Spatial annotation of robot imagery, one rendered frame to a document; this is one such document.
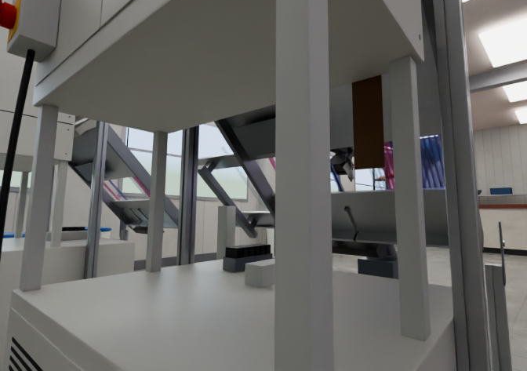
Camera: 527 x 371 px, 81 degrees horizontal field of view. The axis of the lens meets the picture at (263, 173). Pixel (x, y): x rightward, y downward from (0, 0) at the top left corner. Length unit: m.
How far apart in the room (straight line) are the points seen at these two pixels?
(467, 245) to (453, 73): 0.28
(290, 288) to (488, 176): 10.68
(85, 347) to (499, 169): 10.70
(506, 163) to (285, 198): 10.67
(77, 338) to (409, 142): 0.50
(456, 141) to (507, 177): 10.21
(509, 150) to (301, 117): 10.71
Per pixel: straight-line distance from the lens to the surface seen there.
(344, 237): 1.20
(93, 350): 0.45
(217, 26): 0.41
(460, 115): 0.60
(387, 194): 1.03
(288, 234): 0.21
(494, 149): 10.94
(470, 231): 0.58
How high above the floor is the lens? 0.78
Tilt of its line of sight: 7 degrees up
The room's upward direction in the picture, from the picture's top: 1 degrees clockwise
